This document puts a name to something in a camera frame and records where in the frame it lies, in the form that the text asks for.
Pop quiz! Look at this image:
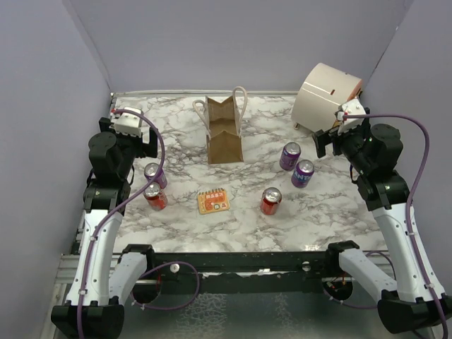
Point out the red soda can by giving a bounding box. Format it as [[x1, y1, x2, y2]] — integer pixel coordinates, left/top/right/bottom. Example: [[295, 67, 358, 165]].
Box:
[[260, 187, 282, 215]]

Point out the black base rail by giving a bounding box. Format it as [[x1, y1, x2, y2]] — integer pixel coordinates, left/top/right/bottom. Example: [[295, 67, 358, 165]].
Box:
[[111, 241, 357, 300]]

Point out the canvas tote bag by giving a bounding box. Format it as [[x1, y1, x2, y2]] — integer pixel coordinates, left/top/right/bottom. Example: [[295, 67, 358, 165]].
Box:
[[192, 86, 248, 165]]

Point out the purple can near left arm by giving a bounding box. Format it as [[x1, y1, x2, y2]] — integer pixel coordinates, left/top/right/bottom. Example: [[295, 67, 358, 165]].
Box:
[[144, 162, 167, 189]]

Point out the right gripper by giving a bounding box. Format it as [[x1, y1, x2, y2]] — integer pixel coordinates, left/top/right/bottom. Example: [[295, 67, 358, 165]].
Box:
[[313, 119, 373, 174]]

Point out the orange spiral notebook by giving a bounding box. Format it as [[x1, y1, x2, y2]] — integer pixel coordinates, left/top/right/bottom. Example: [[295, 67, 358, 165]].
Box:
[[197, 188, 230, 215]]

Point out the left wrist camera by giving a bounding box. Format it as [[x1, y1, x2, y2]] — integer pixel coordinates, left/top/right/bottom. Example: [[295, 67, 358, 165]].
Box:
[[109, 108, 145, 137]]

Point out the red can near left arm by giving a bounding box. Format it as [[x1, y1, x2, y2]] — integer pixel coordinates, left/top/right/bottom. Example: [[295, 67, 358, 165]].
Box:
[[143, 182, 167, 210]]

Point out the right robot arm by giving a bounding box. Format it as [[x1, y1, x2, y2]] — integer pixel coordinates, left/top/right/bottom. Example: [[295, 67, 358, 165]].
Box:
[[313, 119, 451, 333]]

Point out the purple Fanta can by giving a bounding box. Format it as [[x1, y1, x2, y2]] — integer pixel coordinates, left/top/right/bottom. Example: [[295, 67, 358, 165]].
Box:
[[291, 160, 314, 188]]

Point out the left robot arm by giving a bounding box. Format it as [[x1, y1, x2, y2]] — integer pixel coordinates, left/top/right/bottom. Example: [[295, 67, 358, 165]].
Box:
[[51, 109, 165, 338]]

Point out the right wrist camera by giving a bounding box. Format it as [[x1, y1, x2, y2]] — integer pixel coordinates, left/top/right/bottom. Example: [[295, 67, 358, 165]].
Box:
[[335, 97, 367, 135]]

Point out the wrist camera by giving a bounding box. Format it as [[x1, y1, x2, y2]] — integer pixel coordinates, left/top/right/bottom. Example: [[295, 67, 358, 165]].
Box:
[[335, 97, 367, 135], [109, 108, 145, 137]]

